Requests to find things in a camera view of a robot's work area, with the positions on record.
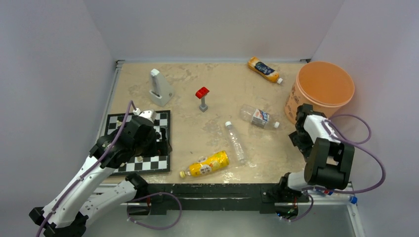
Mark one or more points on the black white chessboard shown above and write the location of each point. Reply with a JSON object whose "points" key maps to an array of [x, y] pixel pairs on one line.
{"points": [[149, 165]]}

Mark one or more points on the yellow juice bottle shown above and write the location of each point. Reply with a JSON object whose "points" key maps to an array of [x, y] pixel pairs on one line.
{"points": [[206, 165]]}

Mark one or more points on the white metronome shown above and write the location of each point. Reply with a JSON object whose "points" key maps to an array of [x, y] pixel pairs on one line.
{"points": [[162, 91]]}

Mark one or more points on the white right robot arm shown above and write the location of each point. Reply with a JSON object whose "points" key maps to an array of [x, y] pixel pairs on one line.
{"points": [[328, 161]]}

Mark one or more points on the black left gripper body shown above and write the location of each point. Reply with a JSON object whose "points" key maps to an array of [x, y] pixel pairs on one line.
{"points": [[148, 147]]}

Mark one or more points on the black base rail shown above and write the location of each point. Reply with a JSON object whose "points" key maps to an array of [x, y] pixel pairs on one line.
{"points": [[264, 198]]}

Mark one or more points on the blue cap pepsi bottle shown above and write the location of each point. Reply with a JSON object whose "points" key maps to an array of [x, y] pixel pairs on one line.
{"points": [[347, 198]]}

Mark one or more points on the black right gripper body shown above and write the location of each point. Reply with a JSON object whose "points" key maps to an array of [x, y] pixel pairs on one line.
{"points": [[304, 141]]}

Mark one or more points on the orange bottle blue label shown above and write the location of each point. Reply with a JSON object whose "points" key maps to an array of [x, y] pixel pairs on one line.
{"points": [[265, 71]]}

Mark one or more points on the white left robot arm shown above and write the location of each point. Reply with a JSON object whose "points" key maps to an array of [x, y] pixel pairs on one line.
{"points": [[72, 211]]}

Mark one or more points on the red grey toy stand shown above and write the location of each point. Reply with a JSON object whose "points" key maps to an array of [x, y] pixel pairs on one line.
{"points": [[201, 94]]}

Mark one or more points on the clear bottle white label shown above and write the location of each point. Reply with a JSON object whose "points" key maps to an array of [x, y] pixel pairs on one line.
{"points": [[258, 117]]}

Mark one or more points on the clear empty plastic bottle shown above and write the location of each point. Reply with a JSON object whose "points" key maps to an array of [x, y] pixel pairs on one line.
{"points": [[236, 143]]}

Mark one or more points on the orange plastic bin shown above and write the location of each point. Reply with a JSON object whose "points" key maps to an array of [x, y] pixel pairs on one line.
{"points": [[324, 85]]}

